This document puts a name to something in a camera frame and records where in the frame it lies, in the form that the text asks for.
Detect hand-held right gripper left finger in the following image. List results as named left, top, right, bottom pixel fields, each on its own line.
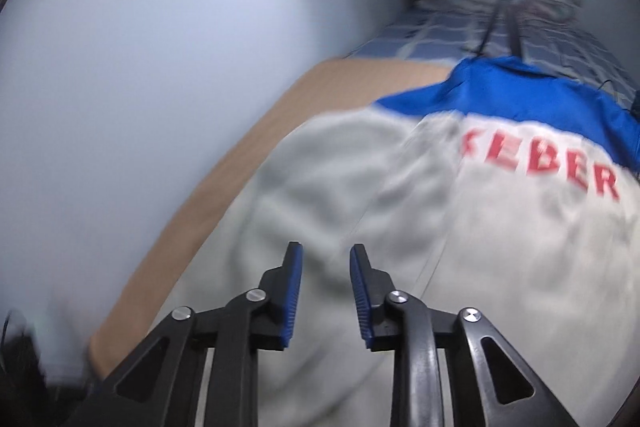
left=65, top=242, right=305, bottom=427

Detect blue checked bed sheet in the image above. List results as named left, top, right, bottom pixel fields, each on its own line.
left=342, top=4, right=640, bottom=110

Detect blue and grey work jacket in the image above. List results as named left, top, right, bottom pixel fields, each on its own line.
left=167, top=56, right=640, bottom=427

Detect black light stand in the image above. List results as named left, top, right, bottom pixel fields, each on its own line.
left=467, top=0, right=528, bottom=58

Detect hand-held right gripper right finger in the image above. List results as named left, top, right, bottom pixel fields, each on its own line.
left=349, top=243, right=582, bottom=427

